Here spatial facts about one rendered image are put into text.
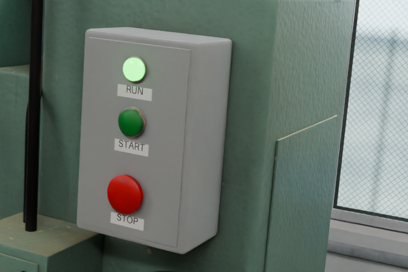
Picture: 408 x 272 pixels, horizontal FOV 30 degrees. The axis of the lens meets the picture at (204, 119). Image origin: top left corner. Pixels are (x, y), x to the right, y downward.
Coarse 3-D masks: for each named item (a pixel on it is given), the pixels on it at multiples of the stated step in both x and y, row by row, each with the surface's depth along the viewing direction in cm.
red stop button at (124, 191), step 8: (120, 176) 57; (128, 176) 57; (112, 184) 57; (120, 184) 57; (128, 184) 57; (136, 184) 57; (112, 192) 57; (120, 192) 57; (128, 192) 57; (136, 192) 57; (112, 200) 58; (120, 200) 57; (128, 200) 57; (136, 200) 57; (120, 208) 57; (128, 208) 57; (136, 208) 57
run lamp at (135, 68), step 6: (126, 60) 56; (132, 60) 56; (138, 60) 56; (126, 66) 56; (132, 66) 56; (138, 66) 55; (144, 66) 56; (126, 72) 56; (132, 72) 56; (138, 72) 55; (144, 72) 56; (132, 78) 56; (138, 78) 56
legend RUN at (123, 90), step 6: (120, 84) 57; (120, 90) 57; (126, 90) 57; (132, 90) 57; (138, 90) 56; (144, 90) 56; (150, 90) 56; (126, 96) 57; (132, 96) 57; (138, 96) 56; (144, 96) 56; (150, 96) 56
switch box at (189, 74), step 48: (96, 48) 58; (144, 48) 56; (192, 48) 54; (96, 96) 58; (192, 96) 55; (96, 144) 59; (192, 144) 55; (96, 192) 59; (144, 192) 57; (192, 192) 56; (144, 240) 58; (192, 240) 58
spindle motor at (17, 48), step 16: (0, 0) 77; (16, 0) 78; (0, 16) 78; (16, 16) 79; (0, 32) 78; (16, 32) 79; (0, 48) 78; (16, 48) 80; (0, 64) 79; (16, 64) 80
